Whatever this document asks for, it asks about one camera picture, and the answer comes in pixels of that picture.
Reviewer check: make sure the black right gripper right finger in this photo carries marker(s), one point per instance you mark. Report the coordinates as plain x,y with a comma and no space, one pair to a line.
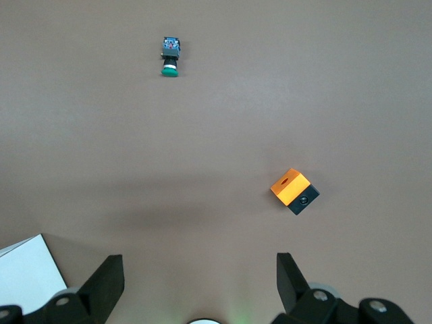
290,287

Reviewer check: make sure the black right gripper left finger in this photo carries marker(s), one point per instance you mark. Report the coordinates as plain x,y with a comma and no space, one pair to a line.
104,287

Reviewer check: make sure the green push button switch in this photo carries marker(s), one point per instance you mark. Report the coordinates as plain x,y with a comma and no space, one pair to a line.
170,50

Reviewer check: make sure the white drawer cabinet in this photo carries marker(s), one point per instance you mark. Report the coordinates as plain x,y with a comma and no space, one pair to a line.
27,270

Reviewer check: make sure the orange and black box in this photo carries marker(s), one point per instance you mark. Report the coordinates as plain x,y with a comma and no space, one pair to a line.
290,189

